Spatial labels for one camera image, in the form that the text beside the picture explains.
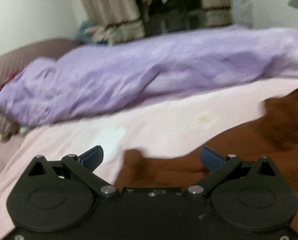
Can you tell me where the brown padded jacket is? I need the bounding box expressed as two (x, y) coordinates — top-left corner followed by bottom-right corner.
(114, 89), (298, 233)

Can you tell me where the pink printed bed blanket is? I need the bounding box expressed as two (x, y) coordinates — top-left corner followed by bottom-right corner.
(0, 78), (298, 239)

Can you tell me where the purple duvet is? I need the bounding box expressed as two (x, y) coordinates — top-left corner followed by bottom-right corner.
(0, 26), (298, 127)

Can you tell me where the mauve quilted headboard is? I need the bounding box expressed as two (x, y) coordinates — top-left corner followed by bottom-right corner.
(0, 38), (80, 85)

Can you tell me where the blue plush toy pile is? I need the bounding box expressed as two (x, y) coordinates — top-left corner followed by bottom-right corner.
(76, 20), (108, 45)

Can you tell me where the left beige curtain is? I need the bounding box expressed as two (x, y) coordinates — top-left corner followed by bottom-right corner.
(82, 0), (145, 45)

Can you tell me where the beige curtain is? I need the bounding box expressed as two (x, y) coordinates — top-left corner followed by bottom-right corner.
(201, 0), (233, 28)
(82, 0), (145, 45)

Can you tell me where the right beige curtain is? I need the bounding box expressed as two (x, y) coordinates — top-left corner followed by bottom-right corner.
(201, 0), (233, 28)

